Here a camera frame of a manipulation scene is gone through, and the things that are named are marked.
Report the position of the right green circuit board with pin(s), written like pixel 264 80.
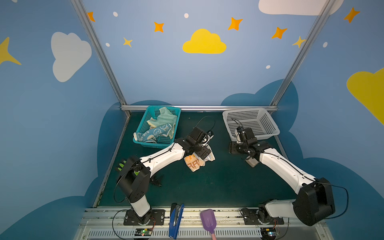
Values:
pixel 268 234

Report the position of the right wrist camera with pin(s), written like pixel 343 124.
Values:
pixel 240 135

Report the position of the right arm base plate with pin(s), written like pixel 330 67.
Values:
pixel 259 217

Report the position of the green blue patterned towel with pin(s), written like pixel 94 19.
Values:
pixel 162 126

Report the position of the teal plastic basket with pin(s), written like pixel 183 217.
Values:
pixel 153 112

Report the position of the orange striped rabbit towel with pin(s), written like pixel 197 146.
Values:
pixel 194 162

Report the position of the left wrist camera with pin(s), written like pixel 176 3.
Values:
pixel 207 138

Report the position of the blue stapler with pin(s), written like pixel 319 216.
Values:
pixel 175 219

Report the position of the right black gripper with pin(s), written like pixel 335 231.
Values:
pixel 237 148

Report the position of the grey plastic basket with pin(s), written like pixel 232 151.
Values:
pixel 258 119

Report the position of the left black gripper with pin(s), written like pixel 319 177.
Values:
pixel 202 151

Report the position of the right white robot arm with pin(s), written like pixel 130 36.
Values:
pixel 314 201

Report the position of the grey sponge block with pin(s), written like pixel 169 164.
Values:
pixel 251 161

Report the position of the purple plastic scoop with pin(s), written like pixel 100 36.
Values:
pixel 209 222

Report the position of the green circuit board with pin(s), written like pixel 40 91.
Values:
pixel 143 232
pixel 268 234

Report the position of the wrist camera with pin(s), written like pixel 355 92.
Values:
pixel 240 135
pixel 207 138

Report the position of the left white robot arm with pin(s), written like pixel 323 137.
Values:
pixel 136 173

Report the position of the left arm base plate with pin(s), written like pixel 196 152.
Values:
pixel 153 217

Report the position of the left green circuit board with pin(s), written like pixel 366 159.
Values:
pixel 143 232

